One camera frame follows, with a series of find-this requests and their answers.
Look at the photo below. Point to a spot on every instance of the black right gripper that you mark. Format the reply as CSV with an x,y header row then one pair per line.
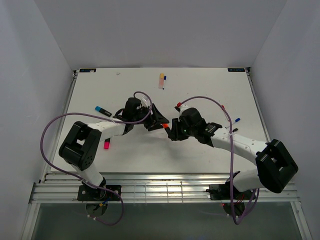
x,y
175,134

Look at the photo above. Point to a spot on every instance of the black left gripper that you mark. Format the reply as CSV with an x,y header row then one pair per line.
x,y
155,119

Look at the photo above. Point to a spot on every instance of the orange black highlighter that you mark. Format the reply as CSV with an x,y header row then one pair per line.
x,y
166,128

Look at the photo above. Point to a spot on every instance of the pale orange yellow highlighter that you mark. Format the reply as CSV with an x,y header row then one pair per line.
x,y
161,81

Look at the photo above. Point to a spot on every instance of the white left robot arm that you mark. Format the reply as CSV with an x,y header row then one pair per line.
x,y
80,146

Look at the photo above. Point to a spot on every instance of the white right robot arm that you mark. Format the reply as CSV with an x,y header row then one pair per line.
x,y
274,166

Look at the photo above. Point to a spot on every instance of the blue cap thin pen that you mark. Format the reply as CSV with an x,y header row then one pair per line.
x,y
164,82

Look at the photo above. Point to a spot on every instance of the blue cap pen right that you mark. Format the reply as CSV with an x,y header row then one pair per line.
x,y
236,121

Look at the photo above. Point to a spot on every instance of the pink black highlighter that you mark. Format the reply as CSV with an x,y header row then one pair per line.
x,y
106,144

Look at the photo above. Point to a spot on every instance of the blue black highlighter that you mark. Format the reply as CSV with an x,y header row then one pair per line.
x,y
103,111

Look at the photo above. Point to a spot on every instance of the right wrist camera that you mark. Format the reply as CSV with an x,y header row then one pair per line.
x,y
180,107

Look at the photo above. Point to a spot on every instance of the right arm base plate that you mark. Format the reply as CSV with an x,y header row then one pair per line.
x,y
222,192

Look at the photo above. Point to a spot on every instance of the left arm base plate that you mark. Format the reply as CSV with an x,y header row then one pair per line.
x,y
87,193

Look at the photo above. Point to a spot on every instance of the aluminium table frame rail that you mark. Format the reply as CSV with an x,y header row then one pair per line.
x,y
135,188

